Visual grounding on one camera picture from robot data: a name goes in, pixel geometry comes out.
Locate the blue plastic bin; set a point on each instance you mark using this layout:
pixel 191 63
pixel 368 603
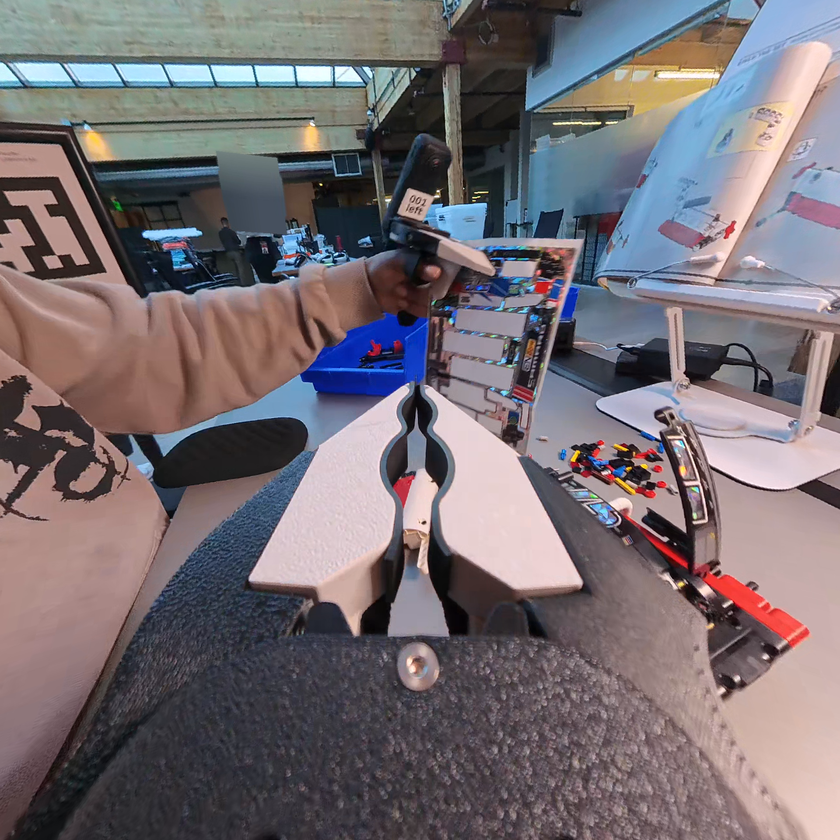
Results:
pixel 374 367
pixel 569 302

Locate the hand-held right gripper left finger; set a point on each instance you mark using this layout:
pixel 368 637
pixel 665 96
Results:
pixel 334 518

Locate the printed task sheet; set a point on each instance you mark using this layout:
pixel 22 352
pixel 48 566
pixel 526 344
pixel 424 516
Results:
pixel 787 26

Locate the person's left hand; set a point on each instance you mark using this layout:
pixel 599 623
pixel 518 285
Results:
pixel 394 282

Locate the lego race car model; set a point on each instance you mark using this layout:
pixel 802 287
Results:
pixel 689 525

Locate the black digital timer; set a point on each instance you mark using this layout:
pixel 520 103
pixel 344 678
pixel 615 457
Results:
pixel 564 334

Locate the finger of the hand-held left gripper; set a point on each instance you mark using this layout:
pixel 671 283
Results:
pixel 459 254

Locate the holographic sticker sheet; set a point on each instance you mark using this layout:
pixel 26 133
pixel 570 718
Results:
pixel 499 341

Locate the lego instruction booklet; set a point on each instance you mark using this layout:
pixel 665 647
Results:
pixel 735 164

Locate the black framed marker sign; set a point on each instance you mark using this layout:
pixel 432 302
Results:
pixel 52 216

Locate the black power adapter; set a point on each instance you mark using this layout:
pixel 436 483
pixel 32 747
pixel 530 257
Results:
pixel 682 358

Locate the white storage boxes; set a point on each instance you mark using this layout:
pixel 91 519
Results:
pixel 463 220

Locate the white book stand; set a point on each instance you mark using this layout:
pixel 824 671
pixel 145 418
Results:
pixel 722 420

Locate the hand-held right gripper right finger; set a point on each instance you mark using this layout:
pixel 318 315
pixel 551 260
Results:
pixel 512 518

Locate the person's left forearm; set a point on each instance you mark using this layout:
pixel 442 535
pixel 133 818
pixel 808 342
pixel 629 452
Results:
pixel 197 341

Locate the pile of small lego pieces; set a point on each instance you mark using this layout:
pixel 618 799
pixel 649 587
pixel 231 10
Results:
pixel 617 466

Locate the red white lego panel assembly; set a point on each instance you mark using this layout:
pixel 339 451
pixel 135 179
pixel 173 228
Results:
pixel 417 518

